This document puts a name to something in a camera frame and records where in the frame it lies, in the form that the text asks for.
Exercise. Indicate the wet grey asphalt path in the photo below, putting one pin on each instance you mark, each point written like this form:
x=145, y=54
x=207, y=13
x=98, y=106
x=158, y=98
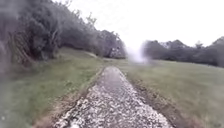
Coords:
x=113, y=103

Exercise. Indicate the grass verge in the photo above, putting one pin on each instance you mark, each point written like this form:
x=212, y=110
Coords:
x=43, y=86

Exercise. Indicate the row of trees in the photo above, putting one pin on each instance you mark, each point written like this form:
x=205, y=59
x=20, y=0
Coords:
x=186, y=51

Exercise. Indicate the dense dark wood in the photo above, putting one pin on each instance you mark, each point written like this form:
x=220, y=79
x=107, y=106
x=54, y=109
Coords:
x=43, y=33

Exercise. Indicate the grass field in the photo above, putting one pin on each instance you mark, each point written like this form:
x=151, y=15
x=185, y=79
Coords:
x=186, y=86

